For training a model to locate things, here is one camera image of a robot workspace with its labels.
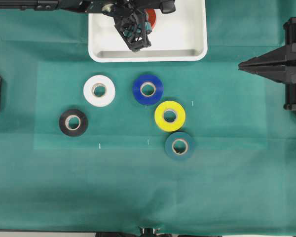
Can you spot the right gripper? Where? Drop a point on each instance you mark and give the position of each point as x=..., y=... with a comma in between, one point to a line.
x=264, y=65

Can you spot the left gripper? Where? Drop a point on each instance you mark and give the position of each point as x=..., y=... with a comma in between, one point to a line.
x=133, y=26

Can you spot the red tape roll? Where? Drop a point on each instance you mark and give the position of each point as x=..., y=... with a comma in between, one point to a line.
x=151, y=16

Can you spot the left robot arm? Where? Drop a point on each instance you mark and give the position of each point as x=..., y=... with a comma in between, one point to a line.
x=104, y=7

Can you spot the white plastic tray case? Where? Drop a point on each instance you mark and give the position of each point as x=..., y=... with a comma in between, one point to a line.
x=179, y=36

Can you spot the blue tape roll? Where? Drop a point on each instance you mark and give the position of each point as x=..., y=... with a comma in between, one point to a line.
x=147, y=89

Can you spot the white tape roll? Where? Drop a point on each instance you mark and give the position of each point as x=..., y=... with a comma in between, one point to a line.
x=99, y=91

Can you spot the yellow tape roll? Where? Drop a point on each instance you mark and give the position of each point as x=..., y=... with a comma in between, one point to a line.
x=169, y=116

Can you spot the black tape roll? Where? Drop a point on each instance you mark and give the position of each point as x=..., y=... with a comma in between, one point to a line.
x=73, y=123

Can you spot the green tape roll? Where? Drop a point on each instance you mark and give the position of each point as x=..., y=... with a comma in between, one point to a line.
x=179, y=146

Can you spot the green table cloth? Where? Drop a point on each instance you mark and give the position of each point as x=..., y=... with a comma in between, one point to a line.
x=116, y=177

